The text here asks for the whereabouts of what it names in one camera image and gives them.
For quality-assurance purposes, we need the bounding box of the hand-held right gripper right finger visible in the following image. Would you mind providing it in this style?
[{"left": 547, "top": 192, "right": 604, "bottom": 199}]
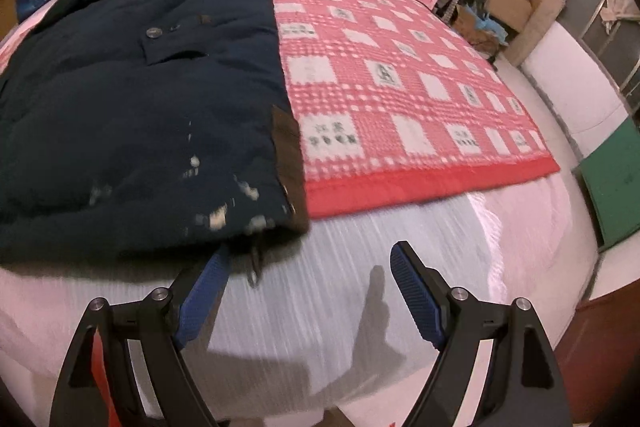
[{"left": 390, "top": 241, "right": 573, "bottom": 427}]

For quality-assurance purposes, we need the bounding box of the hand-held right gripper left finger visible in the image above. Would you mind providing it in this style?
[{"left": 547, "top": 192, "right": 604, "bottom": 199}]
[{"left": 50, "top": 244, "right": 233, "bottom": 427}]

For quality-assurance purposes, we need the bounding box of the dark navy padded jacket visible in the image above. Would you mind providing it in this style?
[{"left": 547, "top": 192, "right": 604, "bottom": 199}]
[{"left": 0, "top": 0, "right": 311, "bottom": 288}]

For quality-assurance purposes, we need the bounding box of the bed with patchwork sheet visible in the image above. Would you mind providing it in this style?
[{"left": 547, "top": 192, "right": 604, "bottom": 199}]
[{"left": 0, "top": 0, "right": 601, "bottom": 383}]

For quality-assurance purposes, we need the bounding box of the red cloth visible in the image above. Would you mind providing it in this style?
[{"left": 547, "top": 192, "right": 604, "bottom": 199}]
[{"left": 92, "top": 332, "right": 123, "bottom": 427}]

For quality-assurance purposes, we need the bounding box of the red checkered blanket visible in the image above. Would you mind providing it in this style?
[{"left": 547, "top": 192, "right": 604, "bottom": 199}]
[{"left": 262, "top": 0, "right": 561, "bottom": 220}]

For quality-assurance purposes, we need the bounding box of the dark brown wooden furniture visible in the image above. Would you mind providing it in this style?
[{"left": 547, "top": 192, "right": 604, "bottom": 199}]
[{"left": 555, "top": 277, "right": 640, "bottom": 408}]

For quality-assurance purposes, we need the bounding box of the green stool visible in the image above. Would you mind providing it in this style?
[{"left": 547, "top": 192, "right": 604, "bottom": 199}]
[{"left": 577, "top": 122, "right": 640, "bottom": 253}]

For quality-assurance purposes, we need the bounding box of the small cardboard box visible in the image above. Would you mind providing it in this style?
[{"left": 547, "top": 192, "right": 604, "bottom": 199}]
[{"left": 450, "top": 4, "right": 501, "bottom": 52}]

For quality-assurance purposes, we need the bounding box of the metal framed window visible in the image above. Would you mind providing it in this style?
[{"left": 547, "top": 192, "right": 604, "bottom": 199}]
[{"left": 560, "top": 0, "right": 640, "bottom": 102}]

